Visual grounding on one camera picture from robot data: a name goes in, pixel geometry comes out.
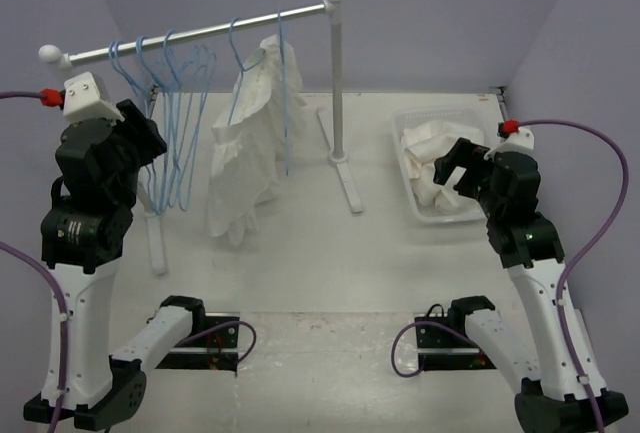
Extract white skirt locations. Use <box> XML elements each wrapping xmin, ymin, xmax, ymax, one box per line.
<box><xmin>207</xmin><ymin>35</ymin><xmax>309</xmax><ymax>247</ymax></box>
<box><xmin>401</xmin><ymin>120</ymin><xmax>489</xmax><ymax>215</ymax></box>

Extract light blue hangers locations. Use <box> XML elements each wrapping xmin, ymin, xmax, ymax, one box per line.
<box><xmin>107</xmin><ymin>31</ymin><xmax>217</xmax><ymax>215</ymax></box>

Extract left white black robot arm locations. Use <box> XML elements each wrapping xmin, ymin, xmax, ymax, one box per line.
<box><xmin>23</xmin><ymin>100</ymin><xmax>208</xmax><ymax>432</ymax></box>

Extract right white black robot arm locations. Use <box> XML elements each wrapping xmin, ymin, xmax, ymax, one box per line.
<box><xmin>434</xmin><ymin>138</ymin><xmax>629</xmax><ymax>432</ymax></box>

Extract white hanging skirt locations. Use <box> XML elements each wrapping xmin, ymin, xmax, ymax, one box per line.
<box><xmin>207</xmin><ymin>35</ymin><xmax>309</xmax><ymax>247</ymax></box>

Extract light blue skirt hanger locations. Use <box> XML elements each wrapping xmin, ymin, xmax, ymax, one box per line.
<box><xmin>226</xmin><ymin>17</ymin><xmax>268</xmax><ymax>126</ymax></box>

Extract white perforated plastic basket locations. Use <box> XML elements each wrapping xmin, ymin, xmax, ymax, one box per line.
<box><xmin>391</xmin><ymin>105</ymin><xmax>495</xmax><ymax>225</ymax></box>

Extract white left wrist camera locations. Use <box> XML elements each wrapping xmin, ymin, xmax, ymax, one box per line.
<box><xmin>63</xmin><ymin>72</ymin><xmax>124</xmax><ymax>124</ymax></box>

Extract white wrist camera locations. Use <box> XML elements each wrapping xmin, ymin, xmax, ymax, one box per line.
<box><xmin>484</xmin><ymin>120</ymin><xmax>535</xmax><ymax>160</ymax></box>
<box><xmin>63</xmin><ymin>72</ymin><xmax>124</xmax><ymax>124</ymax></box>

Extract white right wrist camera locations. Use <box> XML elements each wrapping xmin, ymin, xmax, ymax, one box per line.
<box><xmin>484</xmin><ymin>120</ymin><xmax>535</xmax><ymax>160</ymax></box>

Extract silver clothes rack rail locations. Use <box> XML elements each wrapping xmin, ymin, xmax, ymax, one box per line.
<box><xmin>63</xmin><ymin>2</ymin><xmax>332</xmax><ymax>67</ymax></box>

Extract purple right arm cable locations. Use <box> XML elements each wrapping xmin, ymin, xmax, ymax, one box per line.
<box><xmin>390</xmin><ymin>120</ymin><xmax>631</xmax><ymax>427</ymax></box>

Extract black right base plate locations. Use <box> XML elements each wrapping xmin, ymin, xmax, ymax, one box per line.
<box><xmin>414</xmin><ymin>303</ymin><xmax>496</xmax><ymax>372</ymax></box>

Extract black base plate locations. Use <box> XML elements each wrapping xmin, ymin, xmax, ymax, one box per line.
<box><xmin>157</xmin><ymin>325</ymin><xmax>239</xmax><ymax>373</ymax></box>
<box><xmin>414</xmin><ymin>303</ymin><xmax>496</xmax><ymax>372</ymax></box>

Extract white right rack post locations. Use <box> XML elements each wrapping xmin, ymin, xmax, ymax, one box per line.
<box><xmin>317</xmin><ymin>0</ymin><xmax>364</xmax><ymax>214</ymax></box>

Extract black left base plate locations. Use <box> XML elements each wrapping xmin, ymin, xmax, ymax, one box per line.
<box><xmin>157</xmin><ymin>325</ymin><xmax>239</xmax><ymax>373</ymax></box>

